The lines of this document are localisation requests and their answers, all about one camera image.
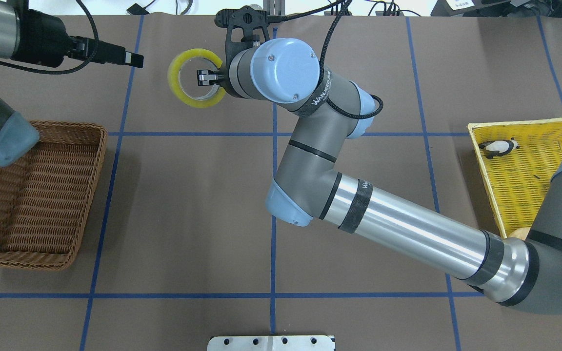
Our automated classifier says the aluminium frame post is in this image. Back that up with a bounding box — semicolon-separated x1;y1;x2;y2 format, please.
263;0;286;16

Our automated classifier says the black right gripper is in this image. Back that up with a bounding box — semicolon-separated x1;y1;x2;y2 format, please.
197;63;236;97

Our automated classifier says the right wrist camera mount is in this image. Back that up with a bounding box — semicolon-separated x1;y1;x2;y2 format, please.
214;6;270;59

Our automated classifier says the panda toy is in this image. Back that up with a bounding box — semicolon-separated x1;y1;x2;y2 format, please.
478;138;521;159

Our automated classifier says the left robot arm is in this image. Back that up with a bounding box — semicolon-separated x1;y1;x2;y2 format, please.
0;0;144;167

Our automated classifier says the brown wicker basket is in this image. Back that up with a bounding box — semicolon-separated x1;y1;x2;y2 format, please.
0;120;108;272

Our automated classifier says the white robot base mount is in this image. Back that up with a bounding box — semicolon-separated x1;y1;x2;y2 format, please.
207;335;337;351

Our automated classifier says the yellow tape roll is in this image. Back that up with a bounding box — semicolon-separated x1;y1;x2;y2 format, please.
167;48;225;109

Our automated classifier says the black computer box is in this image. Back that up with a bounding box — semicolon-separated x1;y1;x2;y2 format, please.
430;0;562;18

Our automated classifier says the toy croissant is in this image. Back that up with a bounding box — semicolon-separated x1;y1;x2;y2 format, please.
507;227;531;240

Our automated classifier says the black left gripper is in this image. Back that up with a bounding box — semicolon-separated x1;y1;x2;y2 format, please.
13;10;144;69

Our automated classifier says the yellow plastic basket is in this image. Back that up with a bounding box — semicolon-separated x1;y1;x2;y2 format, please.
467;117;562;238

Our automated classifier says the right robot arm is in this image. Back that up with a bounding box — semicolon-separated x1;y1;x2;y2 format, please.
194;38;562;314

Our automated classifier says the small black device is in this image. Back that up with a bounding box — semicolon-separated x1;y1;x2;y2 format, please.
126;3;149;16

